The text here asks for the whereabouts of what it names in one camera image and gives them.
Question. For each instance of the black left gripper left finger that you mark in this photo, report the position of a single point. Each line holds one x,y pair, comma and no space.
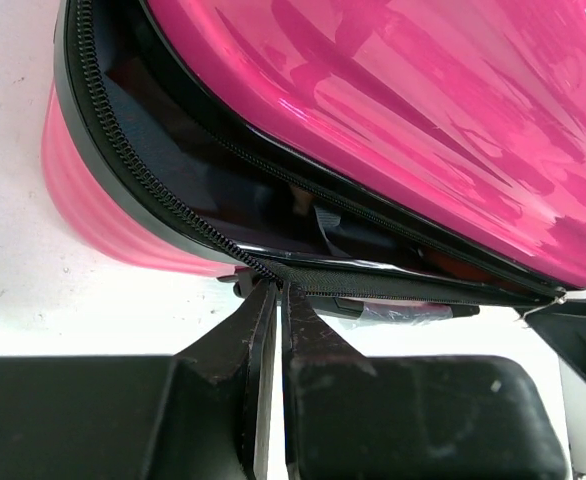
203,413

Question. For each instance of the pink and teal suitcase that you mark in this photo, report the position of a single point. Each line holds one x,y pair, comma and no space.
323,144

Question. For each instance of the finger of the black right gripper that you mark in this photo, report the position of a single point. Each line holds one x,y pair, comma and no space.
561,327

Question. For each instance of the silver zipper pull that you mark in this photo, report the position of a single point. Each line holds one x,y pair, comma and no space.
559,299

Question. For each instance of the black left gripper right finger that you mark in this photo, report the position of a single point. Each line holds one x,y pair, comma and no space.
349,416

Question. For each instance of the orange patterned towel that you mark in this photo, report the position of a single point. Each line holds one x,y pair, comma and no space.
454,267

